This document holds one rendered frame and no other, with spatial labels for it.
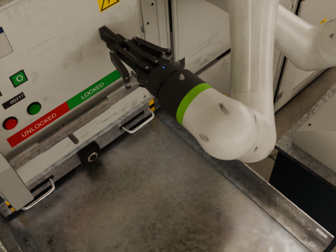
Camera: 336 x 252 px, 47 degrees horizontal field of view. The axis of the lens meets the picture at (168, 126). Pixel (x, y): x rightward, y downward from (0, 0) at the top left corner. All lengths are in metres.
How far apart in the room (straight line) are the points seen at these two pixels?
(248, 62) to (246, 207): 0.42
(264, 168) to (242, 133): 1.47
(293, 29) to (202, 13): 0.27
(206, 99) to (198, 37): 0.60
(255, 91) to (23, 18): 0.47
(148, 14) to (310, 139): 0.60
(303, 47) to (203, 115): 0.59
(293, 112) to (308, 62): 1.17
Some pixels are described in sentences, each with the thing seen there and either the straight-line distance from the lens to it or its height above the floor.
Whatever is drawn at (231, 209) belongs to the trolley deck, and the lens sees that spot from 1.06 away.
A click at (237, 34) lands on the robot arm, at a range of 0.84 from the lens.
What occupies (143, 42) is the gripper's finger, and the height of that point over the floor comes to 1.24.
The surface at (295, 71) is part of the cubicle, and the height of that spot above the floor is 0.32.
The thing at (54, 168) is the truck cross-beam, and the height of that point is 0.92.
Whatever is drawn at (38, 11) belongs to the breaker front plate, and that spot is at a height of 1.35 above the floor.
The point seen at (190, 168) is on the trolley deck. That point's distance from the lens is 1.11.
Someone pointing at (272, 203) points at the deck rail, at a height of 0.85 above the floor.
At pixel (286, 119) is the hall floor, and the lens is 2.34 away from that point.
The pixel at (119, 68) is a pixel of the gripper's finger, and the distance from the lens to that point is 0.81.
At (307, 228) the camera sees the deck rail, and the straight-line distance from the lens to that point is 1.05.
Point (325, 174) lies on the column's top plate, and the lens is 1.28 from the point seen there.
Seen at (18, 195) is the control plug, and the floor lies 1.05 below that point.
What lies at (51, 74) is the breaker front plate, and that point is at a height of 1.20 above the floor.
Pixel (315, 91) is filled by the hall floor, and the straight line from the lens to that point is 2.53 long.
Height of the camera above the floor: 1.80
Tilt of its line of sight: 53 degrees down
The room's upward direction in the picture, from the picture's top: 5 degrees counter-clockwise
